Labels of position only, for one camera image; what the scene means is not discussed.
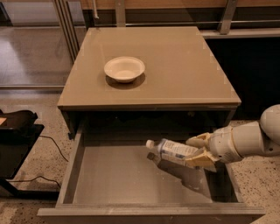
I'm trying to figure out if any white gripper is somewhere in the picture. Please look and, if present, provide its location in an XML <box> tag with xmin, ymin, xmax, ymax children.
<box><xmin>185</xmin><ymin>126</ymin><xmax>242</xmax><ymax>168</ymax></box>

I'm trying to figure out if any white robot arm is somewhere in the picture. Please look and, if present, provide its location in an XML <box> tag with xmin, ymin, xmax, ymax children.
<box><xmin>185</xmin><ymin>104</ymin><xmax>280</xmax><ymax>168</ymax></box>

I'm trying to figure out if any blue plastic water bottle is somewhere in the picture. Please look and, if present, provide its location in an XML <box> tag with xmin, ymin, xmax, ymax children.
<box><xmin>145</xmin><ymin>137</ymin><xmax>217</xmax><ymax>173</ymax></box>

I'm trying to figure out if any black equipment stand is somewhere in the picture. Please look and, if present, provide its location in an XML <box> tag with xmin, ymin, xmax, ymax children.
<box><xmin>0</xmin><ymin>110</ymin><xmax>59</xmax><ymax>200</ymax></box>

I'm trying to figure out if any open grey top drawer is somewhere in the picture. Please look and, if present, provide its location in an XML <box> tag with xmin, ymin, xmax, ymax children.
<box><xmin>38</xmin><ymin>118</ymin><xmax>265</xmax><ymax>224</ymax></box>

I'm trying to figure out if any white paper bowl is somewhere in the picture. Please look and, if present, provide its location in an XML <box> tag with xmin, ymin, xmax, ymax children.
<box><xmin>104</xmin><ymin>56</ymin><xmax>145</xmax><ymax>83</ymax></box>

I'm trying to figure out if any sliding glass door frame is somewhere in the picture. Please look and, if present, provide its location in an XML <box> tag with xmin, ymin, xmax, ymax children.
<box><xmin>0</xmin><ymin>0</ymin><xmax>80</xmax><ymax>91</ymax></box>

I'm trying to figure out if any black cable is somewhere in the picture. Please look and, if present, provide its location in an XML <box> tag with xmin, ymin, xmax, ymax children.
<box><xmin>7</xmin><ymin>134</ymin><xmax>70</xmax><ymax>189</ymax></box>

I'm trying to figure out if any metal shelf frame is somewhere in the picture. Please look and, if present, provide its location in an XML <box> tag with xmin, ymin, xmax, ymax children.
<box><xmin>78</xmin><ymin>0</ymin><xmax>280</xmax><ymax>39</ymax></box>

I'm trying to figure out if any grey drawer cabinet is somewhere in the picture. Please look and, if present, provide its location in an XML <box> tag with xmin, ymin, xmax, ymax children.
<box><xmin>58</xmin><ymin>26</ymin><xmax>241</xmax><ymax>135</ymax></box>

